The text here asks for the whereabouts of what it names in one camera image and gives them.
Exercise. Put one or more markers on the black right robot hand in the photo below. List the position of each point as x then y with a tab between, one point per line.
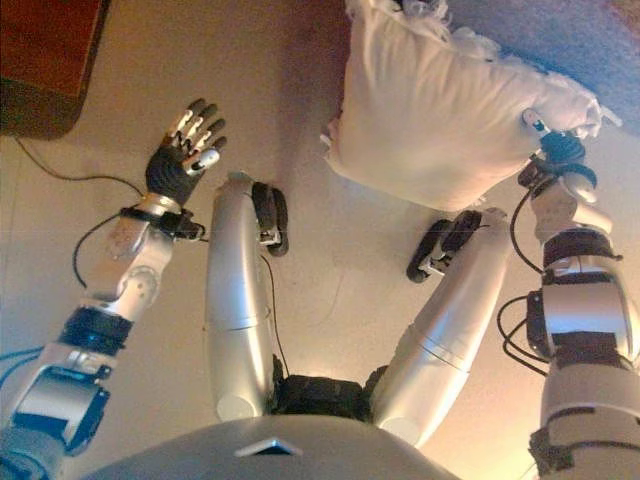
562	147

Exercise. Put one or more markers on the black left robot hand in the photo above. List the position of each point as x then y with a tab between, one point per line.
170	170

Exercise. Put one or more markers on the cream fringed cushion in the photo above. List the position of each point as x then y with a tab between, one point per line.
425	115

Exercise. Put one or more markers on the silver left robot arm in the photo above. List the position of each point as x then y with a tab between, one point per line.
135	280

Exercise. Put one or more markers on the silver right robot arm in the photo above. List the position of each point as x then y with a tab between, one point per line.
580	310

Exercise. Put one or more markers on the grey fabric armchair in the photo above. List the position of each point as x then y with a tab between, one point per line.
575	40

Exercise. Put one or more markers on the silver left robot leg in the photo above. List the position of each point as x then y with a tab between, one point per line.
235	280

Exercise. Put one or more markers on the silver robot leg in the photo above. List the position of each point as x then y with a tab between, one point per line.
235	280
450	330

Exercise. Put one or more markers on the silver right robot leg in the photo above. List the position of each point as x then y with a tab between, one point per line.
450	330

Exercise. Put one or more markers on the grey robot torso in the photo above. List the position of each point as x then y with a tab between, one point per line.
200	455

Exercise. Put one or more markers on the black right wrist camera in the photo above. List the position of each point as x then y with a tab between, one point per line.
531	172

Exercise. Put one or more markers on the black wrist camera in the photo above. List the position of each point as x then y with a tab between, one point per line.
531	172
182	225

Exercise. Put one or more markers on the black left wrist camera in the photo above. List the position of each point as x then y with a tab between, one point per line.
182	225

